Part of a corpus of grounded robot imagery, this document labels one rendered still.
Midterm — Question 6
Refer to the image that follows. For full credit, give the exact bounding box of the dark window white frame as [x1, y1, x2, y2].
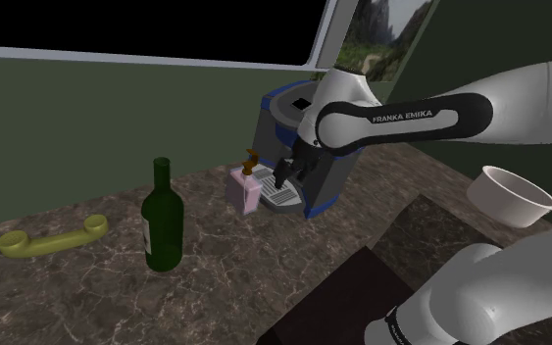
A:
[0, 0, 359, 73]

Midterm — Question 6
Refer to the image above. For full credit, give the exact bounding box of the landscape wall picture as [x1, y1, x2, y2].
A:
[311, 0, 435, 82]

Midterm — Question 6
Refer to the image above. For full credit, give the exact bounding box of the white saucepan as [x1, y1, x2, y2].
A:
[465, 165, 552, 229]

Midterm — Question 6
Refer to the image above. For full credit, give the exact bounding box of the dark green wine bottle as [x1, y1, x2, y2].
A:
[140, 156, 185, 273]

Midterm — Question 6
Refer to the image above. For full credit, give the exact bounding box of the pink soap dispenser orange pump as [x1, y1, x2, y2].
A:
[225, 148, 264, 217]

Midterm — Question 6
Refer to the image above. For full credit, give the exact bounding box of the blue grey coffee machine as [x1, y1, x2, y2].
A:
[249, 78, 366, 221]

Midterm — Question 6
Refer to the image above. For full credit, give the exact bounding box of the yellow-green telephone handset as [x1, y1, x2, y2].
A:
[0, 214, 110, 260]

